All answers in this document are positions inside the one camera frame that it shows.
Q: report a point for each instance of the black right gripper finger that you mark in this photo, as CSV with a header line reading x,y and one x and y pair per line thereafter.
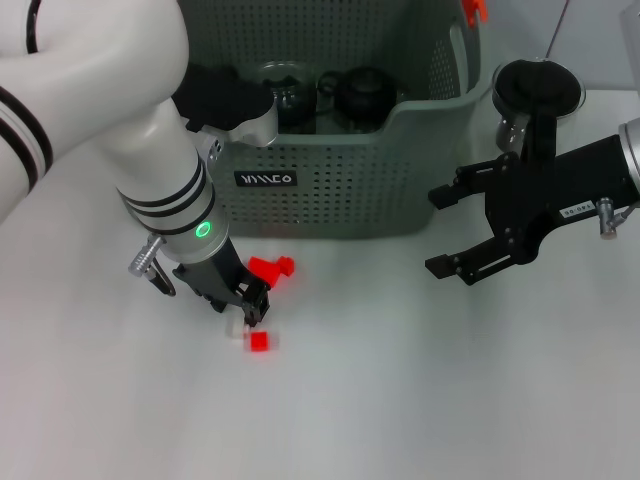
x,y
440,267
442,196

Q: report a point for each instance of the orange bin latch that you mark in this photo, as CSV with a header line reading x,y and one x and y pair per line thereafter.
x,y
474,11

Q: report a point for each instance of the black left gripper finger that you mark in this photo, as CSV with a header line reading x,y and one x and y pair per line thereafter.
x,y
218,306
257,300

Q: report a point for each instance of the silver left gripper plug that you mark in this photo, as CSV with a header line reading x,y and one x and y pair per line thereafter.
x,y
145,256

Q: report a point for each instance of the grey-green perforated storage bin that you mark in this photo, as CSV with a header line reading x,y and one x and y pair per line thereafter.
x,y
350,190

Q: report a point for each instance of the white toy brick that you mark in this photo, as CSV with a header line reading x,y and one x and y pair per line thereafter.
x,y
234,332

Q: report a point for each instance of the large red slope brick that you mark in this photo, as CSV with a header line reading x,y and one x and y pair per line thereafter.
x,y
262,269

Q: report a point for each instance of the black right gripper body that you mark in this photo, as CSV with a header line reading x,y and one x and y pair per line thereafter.
x,y
550,190

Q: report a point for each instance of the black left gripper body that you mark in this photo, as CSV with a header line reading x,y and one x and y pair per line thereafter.
x,y
215,280

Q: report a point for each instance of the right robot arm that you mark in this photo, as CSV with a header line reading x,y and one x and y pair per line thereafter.
x,y
631,155

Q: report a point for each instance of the glass teacup with black sleeve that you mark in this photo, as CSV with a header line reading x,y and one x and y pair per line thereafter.
x,y
292,87
360,95
297,120

